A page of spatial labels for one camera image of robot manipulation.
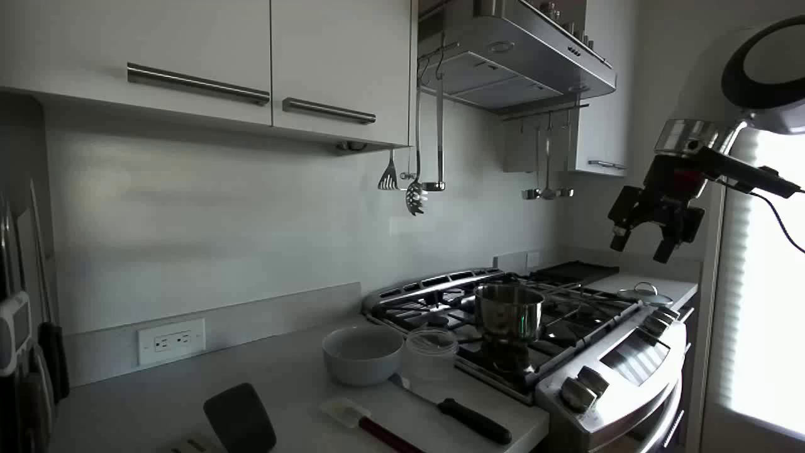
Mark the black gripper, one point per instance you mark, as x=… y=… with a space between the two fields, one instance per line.
x=676 y=180

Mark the stainless steel pot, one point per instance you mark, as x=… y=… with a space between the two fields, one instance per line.
x=508 y=319

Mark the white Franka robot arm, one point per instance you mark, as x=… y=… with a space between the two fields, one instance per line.
x=782 y=76

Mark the glass pot lid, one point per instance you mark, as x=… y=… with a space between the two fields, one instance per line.
x=646 y=293

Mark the black rectangular tray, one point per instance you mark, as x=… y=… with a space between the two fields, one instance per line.
x=576 y=272

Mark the white cabinet beside hood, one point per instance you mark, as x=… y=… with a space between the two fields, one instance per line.
x=603 y=126

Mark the hanging metal skimmer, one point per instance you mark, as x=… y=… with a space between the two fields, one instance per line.
x=547 y=191

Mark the stainless steel gas range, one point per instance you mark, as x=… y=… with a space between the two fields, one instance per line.
x=604 y=368

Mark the window with white blinds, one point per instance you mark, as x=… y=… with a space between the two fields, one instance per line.
x=768 y=335

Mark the stainless steel range hood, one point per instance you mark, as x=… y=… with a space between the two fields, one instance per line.
x=511 y=59

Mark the hanging metal ladle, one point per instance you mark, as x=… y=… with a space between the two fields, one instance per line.
x=438 y=180

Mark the hanging slotted metal spoon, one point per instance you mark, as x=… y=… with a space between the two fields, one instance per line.
x=417 y=200

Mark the clear plastic container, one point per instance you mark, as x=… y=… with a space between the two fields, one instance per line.
x=430 y=356

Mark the hanging triangular metal utensil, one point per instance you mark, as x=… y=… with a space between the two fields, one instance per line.
x=389 y=178

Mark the white bowl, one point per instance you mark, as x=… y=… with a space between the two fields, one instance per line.
x=360 y=356

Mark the narrow white cabinet door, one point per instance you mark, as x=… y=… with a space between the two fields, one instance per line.
x=342 y=50

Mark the wide white cabinet door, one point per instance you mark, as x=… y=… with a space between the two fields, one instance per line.
x=126 y=33

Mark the wrist mounted camera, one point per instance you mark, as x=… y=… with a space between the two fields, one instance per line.
x=694 y=136

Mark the white wall outlet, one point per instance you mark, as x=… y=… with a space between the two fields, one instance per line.
x=172 y=344

